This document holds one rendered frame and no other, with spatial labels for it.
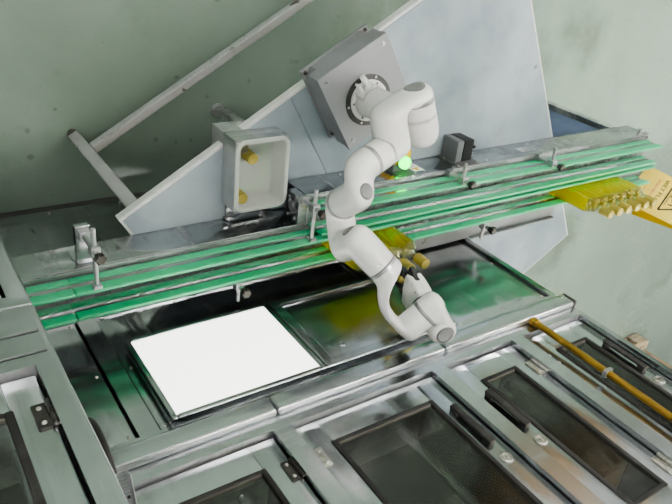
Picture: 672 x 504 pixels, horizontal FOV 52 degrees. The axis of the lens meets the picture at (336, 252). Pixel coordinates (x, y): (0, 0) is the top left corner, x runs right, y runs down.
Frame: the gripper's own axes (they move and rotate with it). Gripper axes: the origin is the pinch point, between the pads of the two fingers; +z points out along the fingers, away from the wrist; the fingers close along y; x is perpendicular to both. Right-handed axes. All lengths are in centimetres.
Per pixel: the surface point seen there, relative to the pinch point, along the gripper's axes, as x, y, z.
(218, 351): 56, -11, -9
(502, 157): -61, 14, 51
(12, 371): 99, 24, -52
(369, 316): 9.0, -12.4, -0.8
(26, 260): 101, 8, 14
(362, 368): 19.8, -12.2, -23.1
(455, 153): -39, 18, 47
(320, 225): 18.3, 6.2, 23.7
